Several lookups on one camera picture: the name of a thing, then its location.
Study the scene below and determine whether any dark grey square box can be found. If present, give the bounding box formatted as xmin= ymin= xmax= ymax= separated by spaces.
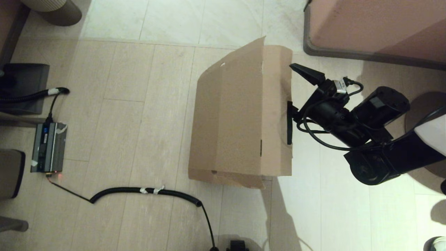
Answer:
xmin=0 ymin=63 xmax=50 ymax=115

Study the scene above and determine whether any brown cardboard shoe box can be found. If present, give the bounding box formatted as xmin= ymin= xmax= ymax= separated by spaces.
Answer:
xmin=188 ymin=37 xmax=293 ymax=190

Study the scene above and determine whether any grey round robot part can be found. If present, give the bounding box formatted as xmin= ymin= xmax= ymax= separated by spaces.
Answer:
xmin=423 ymin=236 xmax=446 ymax=251

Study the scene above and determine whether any beige ribbed round stool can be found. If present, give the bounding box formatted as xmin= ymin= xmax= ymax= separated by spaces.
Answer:
xmin=19 ymin=0 xmax=83 ymax=26

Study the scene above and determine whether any black coiled cable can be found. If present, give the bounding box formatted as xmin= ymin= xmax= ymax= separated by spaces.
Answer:
xmin=46 ymin=173 xmax=219 ymax=251

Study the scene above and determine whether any round brown table base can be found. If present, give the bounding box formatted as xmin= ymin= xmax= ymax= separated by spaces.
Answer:
xmin=404 ymin=92 xmax=446 ymax=179

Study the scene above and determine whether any robot base chassis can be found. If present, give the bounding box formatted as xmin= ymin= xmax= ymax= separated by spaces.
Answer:
xmin=226 ymin=240 xmax=250 ymax=251

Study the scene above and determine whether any black corrugated hose cable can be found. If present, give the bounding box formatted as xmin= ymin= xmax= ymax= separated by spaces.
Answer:
xmin=0 ymin=88 xmax=70 ymax=123

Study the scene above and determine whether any brown wooden furniture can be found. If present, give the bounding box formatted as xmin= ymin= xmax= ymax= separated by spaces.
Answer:
xmin=0 ymin=0 xmax=31 ymax=65

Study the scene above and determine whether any brown stool black rim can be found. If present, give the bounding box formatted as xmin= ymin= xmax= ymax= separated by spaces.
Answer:
xmin=0 ymin=149 xmax=26 ymax=200

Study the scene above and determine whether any grey power inverter box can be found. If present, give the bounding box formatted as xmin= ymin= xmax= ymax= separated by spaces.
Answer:
xmin=31 ymin=122 xmax=68 ymax=174

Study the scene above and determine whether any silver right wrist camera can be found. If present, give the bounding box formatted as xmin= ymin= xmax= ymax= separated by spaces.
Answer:
xmin=333 ymin=79 xmax=349 ymax=95

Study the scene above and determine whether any grey furniture leg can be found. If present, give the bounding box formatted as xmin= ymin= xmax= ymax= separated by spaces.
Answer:
xmin=0 ymin=216 xmax=29 ymax=233

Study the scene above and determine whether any pink sofa grey base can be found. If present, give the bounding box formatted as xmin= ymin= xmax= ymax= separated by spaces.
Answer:
xmin=303 ymin=0 xmax=446 ymax=72

